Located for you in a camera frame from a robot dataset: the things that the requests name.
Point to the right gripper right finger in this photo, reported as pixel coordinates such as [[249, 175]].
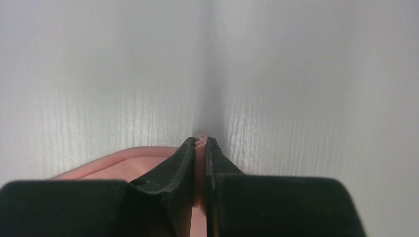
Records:
[[243, 205]]

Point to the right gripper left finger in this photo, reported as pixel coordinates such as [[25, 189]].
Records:
[[157, 204]]

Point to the salmon pink t shirt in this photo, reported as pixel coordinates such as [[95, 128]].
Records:
[[132, 163]]

